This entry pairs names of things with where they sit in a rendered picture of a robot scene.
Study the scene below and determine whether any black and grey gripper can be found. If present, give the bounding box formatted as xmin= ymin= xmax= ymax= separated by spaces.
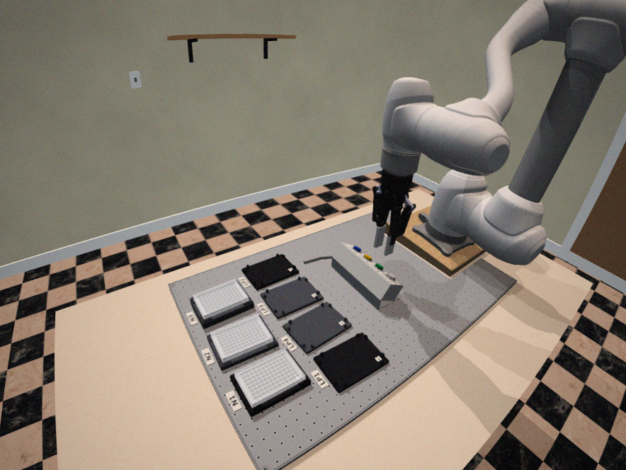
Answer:
xmin=372 ymin=169 xmax=416 ymax=256

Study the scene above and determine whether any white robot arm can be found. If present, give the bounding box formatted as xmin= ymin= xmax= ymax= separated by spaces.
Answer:
xmin=380 ymin=0 xmax=626 ymax=265

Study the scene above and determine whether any white button panel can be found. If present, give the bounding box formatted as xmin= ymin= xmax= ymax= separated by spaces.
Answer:
xmin=304 ymin=243 xmax=403 ymax=310

